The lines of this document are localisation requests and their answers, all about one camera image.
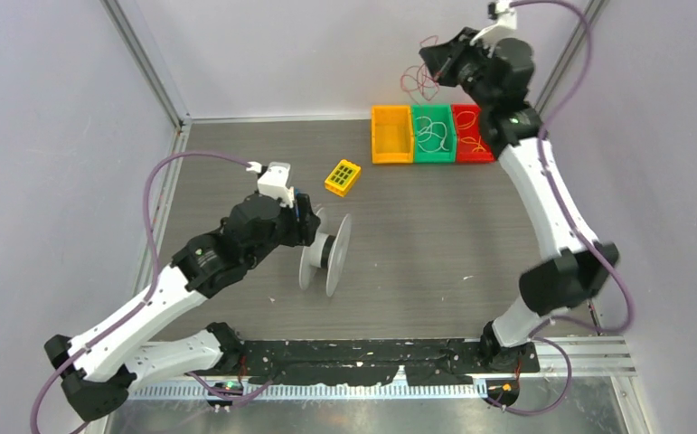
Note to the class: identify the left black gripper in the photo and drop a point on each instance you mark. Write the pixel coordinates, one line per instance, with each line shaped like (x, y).
(303, 230)

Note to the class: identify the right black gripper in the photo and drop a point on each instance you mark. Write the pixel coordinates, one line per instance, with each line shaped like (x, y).
(441, 60)

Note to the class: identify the grey cable spool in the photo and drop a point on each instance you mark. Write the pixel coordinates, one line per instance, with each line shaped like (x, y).
(328, 252)

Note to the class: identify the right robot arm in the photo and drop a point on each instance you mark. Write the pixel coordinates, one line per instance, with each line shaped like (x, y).
(575, 264)

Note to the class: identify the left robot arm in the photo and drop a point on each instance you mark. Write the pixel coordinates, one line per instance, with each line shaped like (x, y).
(100, 368)

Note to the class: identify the yellow toy brick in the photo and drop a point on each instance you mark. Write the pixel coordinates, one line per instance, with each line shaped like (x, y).
(342, 178)

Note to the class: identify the green bin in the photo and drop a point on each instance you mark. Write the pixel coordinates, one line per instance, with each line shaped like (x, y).
(435, 140)

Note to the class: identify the orange bin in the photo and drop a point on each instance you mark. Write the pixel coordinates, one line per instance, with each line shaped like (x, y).
(392, 136)

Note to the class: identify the red bin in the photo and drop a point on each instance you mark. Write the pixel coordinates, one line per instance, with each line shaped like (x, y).
(471, 148)

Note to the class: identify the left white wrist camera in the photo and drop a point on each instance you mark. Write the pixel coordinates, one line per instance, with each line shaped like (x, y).
(272, 181)

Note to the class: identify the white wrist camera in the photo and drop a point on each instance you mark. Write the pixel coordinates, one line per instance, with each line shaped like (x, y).
(272, 181)
(504, 23)

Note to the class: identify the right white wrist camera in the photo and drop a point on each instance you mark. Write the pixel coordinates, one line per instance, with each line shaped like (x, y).
(504, 23)

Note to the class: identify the right aluminium frame post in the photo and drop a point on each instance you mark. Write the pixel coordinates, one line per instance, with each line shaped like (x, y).
(574, 44)

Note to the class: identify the aluminium frame post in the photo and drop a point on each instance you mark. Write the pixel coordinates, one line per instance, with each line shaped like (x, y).
(132, 26)
(574, 44)

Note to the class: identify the slotted cable duct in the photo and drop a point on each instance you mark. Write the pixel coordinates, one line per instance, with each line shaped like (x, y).
(186, 391)

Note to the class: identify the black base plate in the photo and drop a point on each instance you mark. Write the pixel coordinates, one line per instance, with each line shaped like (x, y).
(424, 362)

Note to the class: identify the left aluminium frame post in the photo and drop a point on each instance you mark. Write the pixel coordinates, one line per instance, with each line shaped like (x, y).
(132, 26)

